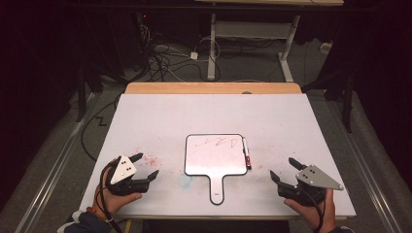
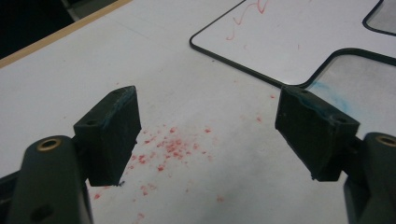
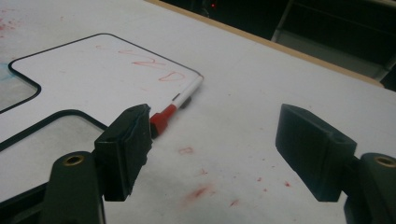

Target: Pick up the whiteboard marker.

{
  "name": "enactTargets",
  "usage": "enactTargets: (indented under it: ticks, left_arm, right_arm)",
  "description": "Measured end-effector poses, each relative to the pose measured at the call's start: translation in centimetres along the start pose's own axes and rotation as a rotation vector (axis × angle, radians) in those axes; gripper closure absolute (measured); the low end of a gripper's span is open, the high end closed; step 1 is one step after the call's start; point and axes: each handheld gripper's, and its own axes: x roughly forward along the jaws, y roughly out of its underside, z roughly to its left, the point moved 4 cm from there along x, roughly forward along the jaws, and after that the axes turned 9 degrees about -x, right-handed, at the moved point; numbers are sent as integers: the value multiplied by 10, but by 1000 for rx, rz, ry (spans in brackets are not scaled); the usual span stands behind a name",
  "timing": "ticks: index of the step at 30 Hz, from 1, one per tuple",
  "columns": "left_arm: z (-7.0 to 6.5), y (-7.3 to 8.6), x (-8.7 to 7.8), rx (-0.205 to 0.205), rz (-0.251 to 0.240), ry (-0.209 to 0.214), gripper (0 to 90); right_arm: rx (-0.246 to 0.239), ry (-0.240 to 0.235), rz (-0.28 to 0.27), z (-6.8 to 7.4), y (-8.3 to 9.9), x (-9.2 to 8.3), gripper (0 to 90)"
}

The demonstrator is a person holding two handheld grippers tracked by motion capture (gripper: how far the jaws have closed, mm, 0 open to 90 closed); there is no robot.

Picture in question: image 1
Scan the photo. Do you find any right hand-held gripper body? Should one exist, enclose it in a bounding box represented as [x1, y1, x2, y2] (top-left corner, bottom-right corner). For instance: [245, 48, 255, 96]
[277, 163, 345, 208]

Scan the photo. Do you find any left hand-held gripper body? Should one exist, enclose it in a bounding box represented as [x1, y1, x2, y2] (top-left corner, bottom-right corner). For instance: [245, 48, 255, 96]
[105, 155, 152, 197]

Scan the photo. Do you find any white marker with red cap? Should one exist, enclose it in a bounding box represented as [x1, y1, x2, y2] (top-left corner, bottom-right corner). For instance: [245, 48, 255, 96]
[241, 137, 253, 171]

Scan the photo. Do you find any small whiteboard with handle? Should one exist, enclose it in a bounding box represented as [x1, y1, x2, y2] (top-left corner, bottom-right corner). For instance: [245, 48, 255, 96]
[184, 133, 249, 206]

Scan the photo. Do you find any person's left hand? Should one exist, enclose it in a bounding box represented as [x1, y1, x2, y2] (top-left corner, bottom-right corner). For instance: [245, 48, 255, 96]
[92, 176, 144, 219]

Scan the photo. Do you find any person's right hand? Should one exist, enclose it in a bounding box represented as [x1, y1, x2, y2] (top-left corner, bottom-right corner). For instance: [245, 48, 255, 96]
[284, 189, 338, 233]

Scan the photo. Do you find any dark metal stand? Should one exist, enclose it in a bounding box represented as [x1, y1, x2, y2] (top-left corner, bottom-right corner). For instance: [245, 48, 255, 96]
[343, 72, 355, 134]

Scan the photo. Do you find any wooden table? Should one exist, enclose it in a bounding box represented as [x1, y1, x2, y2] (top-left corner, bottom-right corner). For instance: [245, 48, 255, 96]
[124, 82, 303, 95]

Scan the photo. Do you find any black device with red light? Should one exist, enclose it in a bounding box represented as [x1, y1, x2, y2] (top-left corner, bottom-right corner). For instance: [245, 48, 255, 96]
[137, 12, 152, 33]

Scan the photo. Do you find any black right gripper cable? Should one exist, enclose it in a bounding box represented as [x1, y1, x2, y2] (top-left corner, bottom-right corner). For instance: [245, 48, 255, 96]
[300, 186, 326, 233]

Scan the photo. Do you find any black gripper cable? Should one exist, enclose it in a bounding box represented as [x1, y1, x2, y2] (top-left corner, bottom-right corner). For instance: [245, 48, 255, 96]
[98, 159, 124, 233]
[300, 186, 326, 233]

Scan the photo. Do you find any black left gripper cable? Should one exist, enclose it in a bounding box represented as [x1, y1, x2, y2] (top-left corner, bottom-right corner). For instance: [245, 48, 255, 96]
[98, 159, 124, 233]

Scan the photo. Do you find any black floor cable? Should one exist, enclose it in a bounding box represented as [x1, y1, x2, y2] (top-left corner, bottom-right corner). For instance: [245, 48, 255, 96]
[80, 92, 124, 163]

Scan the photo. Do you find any metal floor rail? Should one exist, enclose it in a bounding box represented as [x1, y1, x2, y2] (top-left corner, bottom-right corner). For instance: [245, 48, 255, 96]
[14, 91, 100, 233]
[326, 99, 402, 233]

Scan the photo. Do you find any tangle of floor cables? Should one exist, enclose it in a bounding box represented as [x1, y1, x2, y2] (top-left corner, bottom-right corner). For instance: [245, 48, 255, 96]
[139, 23, 224, 83]

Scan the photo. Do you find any white metal desk frame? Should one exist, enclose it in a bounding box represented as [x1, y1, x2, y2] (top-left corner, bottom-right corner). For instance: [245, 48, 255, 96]
[193, 0, 345, 83]

